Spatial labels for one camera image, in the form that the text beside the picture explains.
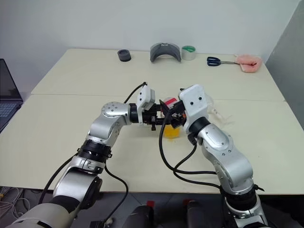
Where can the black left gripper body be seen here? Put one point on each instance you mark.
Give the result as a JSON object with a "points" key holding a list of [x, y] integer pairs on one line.
{"points": [[149, 117]]}

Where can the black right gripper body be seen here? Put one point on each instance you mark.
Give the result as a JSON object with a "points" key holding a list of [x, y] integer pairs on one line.
{"points": [[179, 114]]}

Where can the clear bottle with yellow drink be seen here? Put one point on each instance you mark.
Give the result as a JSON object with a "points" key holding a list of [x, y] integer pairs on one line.
{"points": [[172, 131]]}

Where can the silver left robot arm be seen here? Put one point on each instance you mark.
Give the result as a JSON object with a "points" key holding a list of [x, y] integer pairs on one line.
{"points": [[107, 126]]}

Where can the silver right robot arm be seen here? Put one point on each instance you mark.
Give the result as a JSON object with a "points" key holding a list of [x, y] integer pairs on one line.
{"points": [[228, 154]]}

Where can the clear wine glass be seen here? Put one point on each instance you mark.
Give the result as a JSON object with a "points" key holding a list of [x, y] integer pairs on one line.
{"points": [[215, 110]]}

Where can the silver tape roll, green core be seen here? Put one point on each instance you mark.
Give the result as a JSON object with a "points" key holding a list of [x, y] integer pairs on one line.
{"points": [[188, 55]]}

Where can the grey curved pad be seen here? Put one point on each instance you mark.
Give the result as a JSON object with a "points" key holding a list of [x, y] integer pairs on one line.
{"points": [[156, 51]]}

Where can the black round cap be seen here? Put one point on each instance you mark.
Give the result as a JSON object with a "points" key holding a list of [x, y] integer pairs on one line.
{"points": [[124, 55]]}

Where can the pink fluffy cloth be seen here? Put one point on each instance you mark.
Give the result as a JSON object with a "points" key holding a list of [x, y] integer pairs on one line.
{"points": [[249, 63]]}

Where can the dark rounded shape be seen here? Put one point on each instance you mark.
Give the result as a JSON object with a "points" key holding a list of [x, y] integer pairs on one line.
{"points": [[198, 215], [140, 217]]}

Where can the grey partition panel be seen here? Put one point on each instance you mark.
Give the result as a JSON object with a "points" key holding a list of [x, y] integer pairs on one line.
{"points": [[287, 71]]}

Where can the dark laptop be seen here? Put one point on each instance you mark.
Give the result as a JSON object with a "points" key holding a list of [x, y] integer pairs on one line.
{"points": [[7, 95]]}

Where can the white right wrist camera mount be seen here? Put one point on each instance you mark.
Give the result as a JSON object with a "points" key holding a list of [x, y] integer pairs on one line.
{"points": [[196, 107]]}

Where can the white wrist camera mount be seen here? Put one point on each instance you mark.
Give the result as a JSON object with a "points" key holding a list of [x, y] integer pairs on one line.
{"points": [[196, 107], [146, 97]]}

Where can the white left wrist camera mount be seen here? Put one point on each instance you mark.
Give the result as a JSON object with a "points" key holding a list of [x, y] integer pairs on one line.
{"points": [[146, 97]]}

